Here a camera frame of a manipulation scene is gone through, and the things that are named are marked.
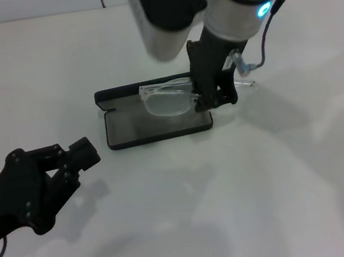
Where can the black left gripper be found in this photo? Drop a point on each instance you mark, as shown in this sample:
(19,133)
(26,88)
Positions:
(11,200)

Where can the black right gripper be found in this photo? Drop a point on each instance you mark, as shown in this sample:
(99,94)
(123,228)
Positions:
(203,63)

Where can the black glasses case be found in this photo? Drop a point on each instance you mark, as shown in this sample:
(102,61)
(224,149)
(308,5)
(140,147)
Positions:
(132,132)

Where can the clear white glasses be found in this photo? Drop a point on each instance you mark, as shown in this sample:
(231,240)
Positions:
(165,90)

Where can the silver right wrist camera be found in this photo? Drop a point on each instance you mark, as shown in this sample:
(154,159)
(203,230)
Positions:
(167,6)

